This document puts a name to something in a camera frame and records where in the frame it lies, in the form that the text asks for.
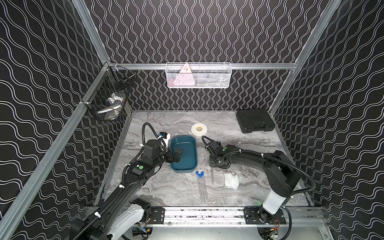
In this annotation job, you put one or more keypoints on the white wipe cloth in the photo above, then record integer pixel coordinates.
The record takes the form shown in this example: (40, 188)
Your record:
(232, 181)

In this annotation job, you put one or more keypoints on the white tape roll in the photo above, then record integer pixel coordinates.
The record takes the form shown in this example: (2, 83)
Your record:
(199, 129)

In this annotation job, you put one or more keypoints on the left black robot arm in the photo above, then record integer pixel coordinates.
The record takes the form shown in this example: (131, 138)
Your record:
(110, 221)

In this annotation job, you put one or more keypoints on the teal plastic tray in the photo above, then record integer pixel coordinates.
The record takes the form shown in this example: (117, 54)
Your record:
(189, 158)

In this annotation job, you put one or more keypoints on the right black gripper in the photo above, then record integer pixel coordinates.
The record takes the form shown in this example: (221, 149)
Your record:
(211, 164)

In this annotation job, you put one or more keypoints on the pink triangular card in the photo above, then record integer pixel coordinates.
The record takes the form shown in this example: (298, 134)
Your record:
(185, 78)

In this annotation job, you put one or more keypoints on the clear wire basket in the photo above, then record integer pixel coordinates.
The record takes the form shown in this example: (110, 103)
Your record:
(208, 75)

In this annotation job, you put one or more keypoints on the black plastic case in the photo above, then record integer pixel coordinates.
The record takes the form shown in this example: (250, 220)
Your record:
(253, 120)

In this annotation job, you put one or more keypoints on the black wire basket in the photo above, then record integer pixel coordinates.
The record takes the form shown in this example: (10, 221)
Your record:
(109, 102)

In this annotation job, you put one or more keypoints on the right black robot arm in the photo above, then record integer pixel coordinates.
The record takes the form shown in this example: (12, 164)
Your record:
(285, 179)

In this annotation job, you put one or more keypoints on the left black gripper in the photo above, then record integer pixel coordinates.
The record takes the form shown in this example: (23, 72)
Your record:
(171, 155)

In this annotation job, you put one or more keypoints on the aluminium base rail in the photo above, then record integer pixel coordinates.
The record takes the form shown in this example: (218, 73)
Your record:
(232, 216)

